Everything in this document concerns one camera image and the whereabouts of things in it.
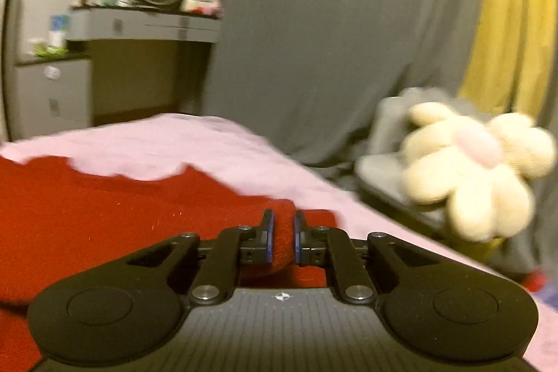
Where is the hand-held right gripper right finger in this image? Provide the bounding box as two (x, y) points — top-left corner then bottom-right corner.
(295, 210), (442, 306)

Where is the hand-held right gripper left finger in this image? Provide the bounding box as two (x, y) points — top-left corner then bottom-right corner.
(124, 208), (275, 307)

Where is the red knit garment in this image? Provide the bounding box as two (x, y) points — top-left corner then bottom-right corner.
(0, 156), (337, 372)

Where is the grey chair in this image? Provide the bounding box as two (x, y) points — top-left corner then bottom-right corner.
(354, 152), (463, 240)

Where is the pink fleece blanket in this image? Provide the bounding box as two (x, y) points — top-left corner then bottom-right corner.
(0, 113), (558, 372)

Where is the cream flower plush cushion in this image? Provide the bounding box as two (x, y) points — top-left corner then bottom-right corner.
(401, 102), (556, 243)

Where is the grey curtain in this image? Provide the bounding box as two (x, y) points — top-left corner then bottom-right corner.
(203, 0), (487, 176)

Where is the grey vanity desk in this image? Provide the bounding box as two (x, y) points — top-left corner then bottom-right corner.
(69, 3), (221, 119)

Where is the grey drawer cabinet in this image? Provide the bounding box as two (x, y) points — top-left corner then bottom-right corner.
(14, 53), (94, 131)

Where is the green packet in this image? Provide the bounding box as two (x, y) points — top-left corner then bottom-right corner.
(31, 43), (70, 57)

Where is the yellow curtain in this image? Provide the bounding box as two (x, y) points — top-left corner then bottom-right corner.
(457, 0), (558, 131)

